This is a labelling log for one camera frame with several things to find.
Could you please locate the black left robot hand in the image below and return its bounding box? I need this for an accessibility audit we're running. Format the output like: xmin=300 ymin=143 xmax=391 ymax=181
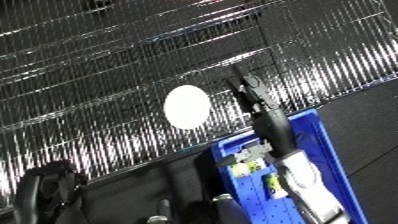
xmin=12 ymin=159 xmax=93 ymax=224

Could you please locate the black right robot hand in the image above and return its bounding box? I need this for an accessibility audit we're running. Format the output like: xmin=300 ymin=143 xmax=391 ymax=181
xmin=225 ymin=64 xmax=299 ymax=158

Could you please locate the white paper cup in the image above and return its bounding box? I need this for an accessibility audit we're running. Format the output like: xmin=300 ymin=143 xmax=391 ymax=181
xmin=161 ymin=84 xmax=214 ymax=130

